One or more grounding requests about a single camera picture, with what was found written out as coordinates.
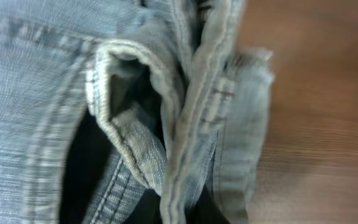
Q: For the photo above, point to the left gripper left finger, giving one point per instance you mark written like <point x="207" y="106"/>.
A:
<point x="147" y="210"/>

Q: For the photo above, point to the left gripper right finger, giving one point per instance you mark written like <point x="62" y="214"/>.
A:
<point x="206" y="211"/>

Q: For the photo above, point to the light blue denim shorts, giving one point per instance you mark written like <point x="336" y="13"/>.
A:
<point x="102" y="100"/>

